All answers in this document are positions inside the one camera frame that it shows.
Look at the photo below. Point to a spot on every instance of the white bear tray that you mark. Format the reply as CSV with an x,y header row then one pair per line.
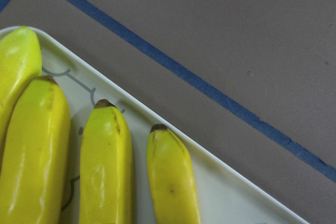
x,y
224,195

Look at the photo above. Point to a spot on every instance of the yellow banana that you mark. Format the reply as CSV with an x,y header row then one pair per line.
x,y
171,178
34,164
20,62
106,167

